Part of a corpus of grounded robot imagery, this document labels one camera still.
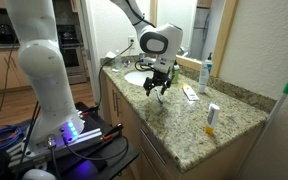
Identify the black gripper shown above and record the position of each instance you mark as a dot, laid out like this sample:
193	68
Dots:
160	76

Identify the purple toothpaste tube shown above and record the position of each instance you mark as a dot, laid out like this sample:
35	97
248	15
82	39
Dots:
126	63

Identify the folded white paper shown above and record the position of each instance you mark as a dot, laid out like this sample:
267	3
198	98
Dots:
110	55

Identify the clear plastic water bottle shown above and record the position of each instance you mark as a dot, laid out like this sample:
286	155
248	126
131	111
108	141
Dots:
118	61

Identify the black steel oven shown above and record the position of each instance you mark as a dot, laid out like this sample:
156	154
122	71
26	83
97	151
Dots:
72	56

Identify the black robot cart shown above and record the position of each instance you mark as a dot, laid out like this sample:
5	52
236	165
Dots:
117	153

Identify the wooden vanity cabinet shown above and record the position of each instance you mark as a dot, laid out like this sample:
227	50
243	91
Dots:
127	113

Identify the white wall outlet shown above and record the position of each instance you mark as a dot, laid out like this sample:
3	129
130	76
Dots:
131	41

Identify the white sunscreen tube yellow cap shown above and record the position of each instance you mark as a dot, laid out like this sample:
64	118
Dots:
212	116

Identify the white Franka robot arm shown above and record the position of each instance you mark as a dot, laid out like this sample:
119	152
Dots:
44	83

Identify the white oval sink basin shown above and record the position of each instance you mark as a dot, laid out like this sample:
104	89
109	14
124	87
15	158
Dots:
134	78

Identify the orange black clamp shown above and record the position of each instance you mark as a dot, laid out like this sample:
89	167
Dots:
114	130

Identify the wood framed mirror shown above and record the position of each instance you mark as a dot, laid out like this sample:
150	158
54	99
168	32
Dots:
222	36

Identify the white dome object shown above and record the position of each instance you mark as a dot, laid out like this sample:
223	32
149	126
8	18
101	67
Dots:
37	175

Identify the black coffee maker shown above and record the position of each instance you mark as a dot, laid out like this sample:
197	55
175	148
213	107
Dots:
4	33

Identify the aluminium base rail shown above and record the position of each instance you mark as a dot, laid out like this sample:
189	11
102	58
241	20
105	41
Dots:
87	136

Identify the green white lens case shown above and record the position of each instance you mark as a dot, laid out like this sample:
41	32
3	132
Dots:
115	70

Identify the flat white yellow-capped tube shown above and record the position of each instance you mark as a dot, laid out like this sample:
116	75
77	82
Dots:
190	93

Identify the tall white lotion bottle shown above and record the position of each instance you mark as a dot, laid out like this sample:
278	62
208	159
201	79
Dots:
204	75

